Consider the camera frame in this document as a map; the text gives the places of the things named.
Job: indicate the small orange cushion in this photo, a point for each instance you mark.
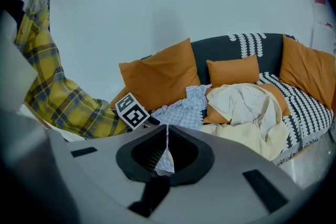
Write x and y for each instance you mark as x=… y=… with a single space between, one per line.
x=232 y=70
x=215 y=115

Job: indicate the black white patterned sofa cover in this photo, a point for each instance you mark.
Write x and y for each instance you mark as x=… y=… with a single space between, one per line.
x=302 y=105

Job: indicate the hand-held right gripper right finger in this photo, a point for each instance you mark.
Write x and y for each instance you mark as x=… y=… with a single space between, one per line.
x=225 y=191

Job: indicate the white cabinet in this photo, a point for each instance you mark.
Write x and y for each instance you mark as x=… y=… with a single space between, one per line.
x=324 y=39

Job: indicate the red and white wall sign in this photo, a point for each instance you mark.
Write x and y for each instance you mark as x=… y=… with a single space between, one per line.
x=319 y=4

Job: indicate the off-white clothes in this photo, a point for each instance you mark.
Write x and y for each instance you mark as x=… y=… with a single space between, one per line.
x=244 y=102

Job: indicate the large orange cushion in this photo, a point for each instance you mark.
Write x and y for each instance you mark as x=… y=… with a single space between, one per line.
x=162 y=78

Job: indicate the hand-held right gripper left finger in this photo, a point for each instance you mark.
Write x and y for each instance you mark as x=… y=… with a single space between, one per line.
x=99 y=173

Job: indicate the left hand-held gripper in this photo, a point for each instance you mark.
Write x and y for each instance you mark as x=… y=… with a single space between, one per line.
x=132 y=112

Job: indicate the blue checked clothes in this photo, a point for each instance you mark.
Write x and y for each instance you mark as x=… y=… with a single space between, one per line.
x=181 y=112

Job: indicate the person's left forearm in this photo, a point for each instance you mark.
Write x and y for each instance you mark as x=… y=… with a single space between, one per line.
x=73 y=107

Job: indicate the pale yellow textured clothes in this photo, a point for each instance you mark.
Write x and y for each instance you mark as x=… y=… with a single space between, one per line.
x=252 y=139

